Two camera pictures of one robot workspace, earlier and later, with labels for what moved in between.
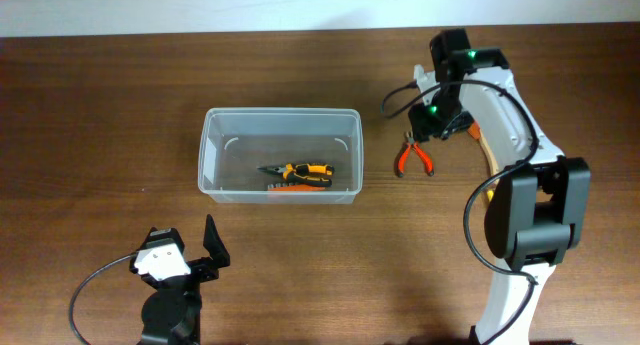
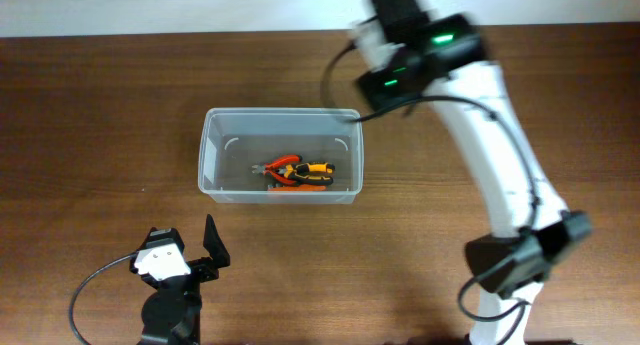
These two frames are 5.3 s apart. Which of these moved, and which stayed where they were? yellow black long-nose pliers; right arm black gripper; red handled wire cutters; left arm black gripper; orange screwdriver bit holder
Moved: right arm black gripper; red handled wire cutters
Stayed: left arm black gripper; yellow black long-nose pliers; orange screwdriver bit holder
